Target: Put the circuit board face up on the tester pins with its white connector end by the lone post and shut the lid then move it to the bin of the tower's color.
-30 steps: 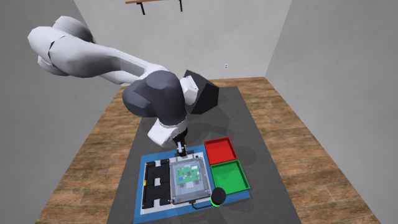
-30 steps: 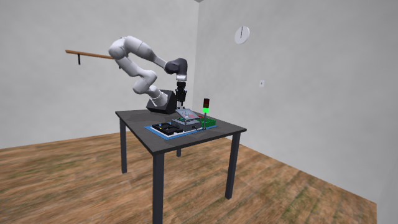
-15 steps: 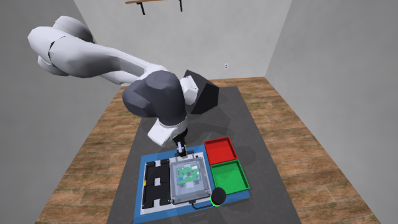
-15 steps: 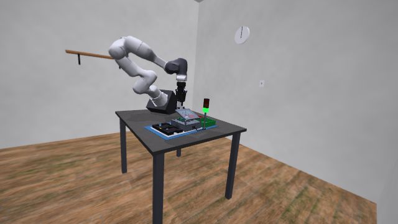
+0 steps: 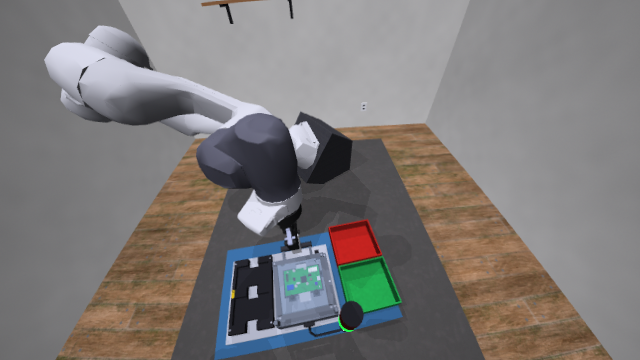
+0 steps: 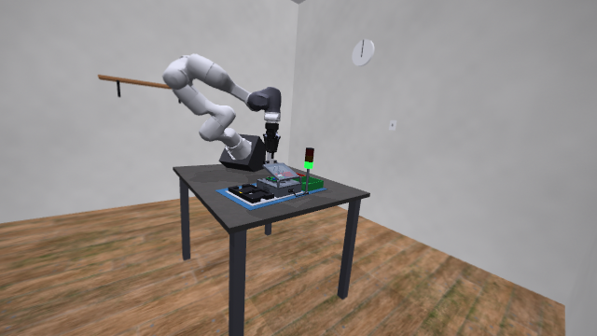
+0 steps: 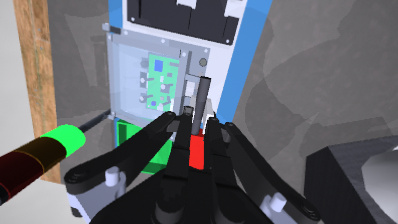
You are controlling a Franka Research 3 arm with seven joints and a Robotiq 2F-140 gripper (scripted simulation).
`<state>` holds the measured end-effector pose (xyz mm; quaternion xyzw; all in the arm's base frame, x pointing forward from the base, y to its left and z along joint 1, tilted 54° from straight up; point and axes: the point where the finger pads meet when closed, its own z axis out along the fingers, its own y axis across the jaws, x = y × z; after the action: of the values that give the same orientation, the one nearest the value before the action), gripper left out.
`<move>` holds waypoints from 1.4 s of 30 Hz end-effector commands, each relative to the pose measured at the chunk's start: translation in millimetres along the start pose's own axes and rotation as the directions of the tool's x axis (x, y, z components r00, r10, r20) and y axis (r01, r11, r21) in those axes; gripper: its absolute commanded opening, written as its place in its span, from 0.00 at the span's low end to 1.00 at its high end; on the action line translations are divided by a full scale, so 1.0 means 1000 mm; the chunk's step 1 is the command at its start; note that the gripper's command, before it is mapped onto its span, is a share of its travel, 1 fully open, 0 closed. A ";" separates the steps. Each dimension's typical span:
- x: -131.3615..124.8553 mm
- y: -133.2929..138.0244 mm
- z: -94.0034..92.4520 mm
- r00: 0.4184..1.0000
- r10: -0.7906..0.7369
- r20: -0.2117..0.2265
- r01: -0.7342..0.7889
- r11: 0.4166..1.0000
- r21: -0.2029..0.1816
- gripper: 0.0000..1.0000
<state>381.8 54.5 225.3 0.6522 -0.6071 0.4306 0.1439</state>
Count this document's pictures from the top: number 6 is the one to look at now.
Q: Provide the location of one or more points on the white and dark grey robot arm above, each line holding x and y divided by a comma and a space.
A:
179, 76

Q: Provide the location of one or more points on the green bin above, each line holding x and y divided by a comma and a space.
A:
313, 183

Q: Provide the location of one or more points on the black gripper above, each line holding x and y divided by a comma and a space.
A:
271, 145

